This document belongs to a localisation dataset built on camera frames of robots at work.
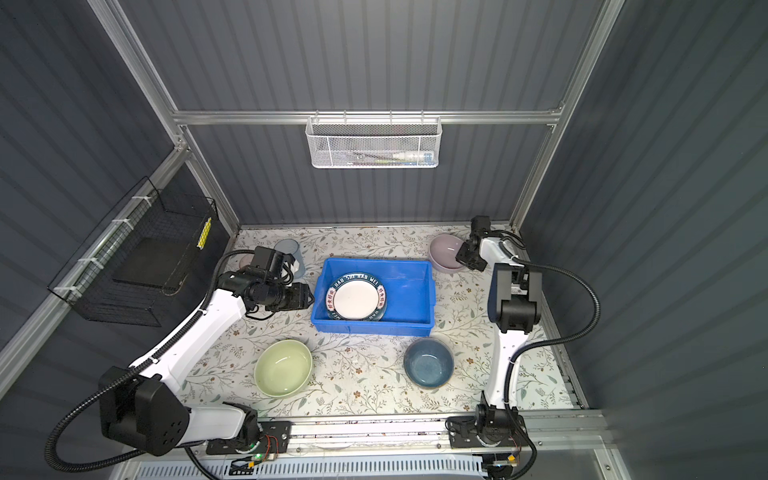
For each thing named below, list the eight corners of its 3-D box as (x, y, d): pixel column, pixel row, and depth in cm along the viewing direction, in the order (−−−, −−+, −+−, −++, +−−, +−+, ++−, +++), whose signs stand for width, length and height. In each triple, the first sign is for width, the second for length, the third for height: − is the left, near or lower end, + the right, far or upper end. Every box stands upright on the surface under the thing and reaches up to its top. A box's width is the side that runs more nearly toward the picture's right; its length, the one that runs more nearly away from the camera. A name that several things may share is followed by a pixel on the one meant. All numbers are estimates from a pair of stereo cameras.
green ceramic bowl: (255, 400, 81) (246, 394, 76) (269, 348, 91) (261, 339, 85) (309, 400, 81) (303, 394, 76) (317, 348, 91) (313, 339, 85)
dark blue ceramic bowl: (404, 390, 83) (404, 385, 79) (402, 344, 91) (403, 337, 87) (453, 390, 83) (456, 384, 79) (447, 344, 91) (450, 337, 87)
